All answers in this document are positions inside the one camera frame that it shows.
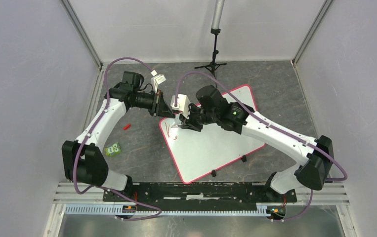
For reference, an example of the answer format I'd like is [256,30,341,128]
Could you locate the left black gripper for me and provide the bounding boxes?
[131,89,175,119]

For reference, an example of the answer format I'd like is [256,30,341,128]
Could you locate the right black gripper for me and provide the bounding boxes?
[179,102,218,132]

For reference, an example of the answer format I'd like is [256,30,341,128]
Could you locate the pink-framed whiteboard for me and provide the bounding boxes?
[158,84,266,184]

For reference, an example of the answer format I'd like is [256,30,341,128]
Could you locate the red marker cap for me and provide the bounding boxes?
[123,123,131,130]

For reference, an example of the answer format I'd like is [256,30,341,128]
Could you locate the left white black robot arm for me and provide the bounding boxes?
[61,71,175,201]

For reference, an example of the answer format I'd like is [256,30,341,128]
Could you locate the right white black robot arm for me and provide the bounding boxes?
[171,85,334,201]

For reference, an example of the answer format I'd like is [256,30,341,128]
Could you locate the green monster eraser toy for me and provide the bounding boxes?
[104,142,122,157]

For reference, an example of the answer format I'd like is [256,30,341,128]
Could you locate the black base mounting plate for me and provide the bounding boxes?
[102,182,297,212]

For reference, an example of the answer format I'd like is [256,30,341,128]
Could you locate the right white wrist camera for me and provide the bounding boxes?
[170,94,191,119]

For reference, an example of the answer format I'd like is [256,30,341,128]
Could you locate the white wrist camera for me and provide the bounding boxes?
[151,70,166,93]
[170,94,191,119]

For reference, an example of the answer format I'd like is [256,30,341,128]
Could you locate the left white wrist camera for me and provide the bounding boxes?
[151,70,166,93]

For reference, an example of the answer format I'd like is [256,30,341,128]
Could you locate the white slotted cable duct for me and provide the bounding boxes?
[64,204,285,218]

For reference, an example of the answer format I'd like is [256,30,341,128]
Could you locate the black tripod camera stand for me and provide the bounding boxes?
[194,0,227,77]

